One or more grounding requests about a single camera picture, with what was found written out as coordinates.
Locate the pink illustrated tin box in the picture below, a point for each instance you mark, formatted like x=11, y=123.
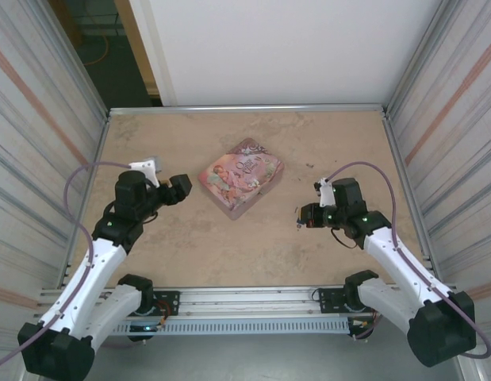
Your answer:
x=241, y=178

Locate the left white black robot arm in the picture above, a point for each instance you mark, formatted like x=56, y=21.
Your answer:
x=82, y=278

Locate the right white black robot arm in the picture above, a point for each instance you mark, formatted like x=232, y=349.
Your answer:
x=407, y=270

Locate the corrugated white side panel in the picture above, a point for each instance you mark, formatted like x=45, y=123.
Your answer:
x=31, y=119
x=459, y=119

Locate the grey metal sheet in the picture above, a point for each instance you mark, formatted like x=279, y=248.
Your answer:
x=245, y=359

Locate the white back panel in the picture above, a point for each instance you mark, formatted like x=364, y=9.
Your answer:
x=288, y=51

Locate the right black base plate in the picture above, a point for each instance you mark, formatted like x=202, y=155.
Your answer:
x=330, y=301

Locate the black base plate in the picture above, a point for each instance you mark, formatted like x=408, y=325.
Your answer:
x=330, y=301
x=167, y=303

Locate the aluminium mounting rail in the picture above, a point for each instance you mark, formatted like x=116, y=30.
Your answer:
x=245, y=301

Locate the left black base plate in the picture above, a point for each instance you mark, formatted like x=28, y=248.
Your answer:
x=167, y=303

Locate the wooden door frame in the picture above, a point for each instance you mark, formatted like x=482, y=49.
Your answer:
x=138, y=51

